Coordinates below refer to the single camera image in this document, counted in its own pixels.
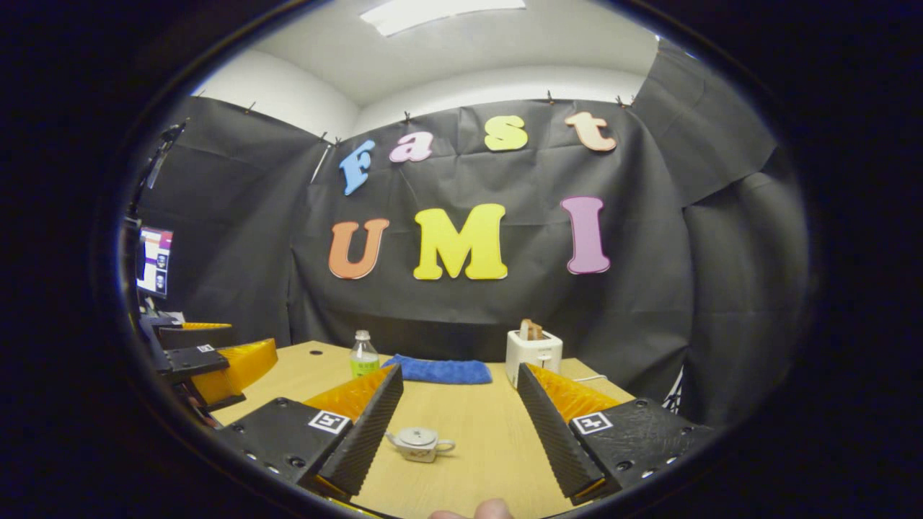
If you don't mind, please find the white ceramic teacup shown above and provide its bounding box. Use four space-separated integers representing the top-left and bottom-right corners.
386 427 456 463

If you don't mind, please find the black stand pole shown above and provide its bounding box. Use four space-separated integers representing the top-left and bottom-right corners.
128 121 187 224

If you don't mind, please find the computer monitor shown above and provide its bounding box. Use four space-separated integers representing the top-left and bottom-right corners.
137 226 175 299

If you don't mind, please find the clear water bottle green label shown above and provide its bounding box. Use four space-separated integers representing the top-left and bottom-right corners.
350 330 380 379

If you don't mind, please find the ceiling light panel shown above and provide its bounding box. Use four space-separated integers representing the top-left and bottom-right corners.
359 0 527 37

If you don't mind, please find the black backdrop cloth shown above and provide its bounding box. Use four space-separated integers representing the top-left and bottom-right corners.
133 40 812 430

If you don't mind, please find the black monitor stand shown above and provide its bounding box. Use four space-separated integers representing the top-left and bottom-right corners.
138 296 181 325

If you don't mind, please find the blue towel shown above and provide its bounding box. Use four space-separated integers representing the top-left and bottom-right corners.
382 354 494 385

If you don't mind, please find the white toaster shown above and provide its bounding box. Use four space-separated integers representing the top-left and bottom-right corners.
505 329 564 389

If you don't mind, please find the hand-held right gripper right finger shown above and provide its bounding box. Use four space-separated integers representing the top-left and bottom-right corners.
516 363 722 507

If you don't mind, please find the black white striped object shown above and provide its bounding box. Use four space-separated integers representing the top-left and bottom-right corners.
665 366 686 413

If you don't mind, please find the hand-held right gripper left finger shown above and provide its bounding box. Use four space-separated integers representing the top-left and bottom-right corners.
216 364 405 504

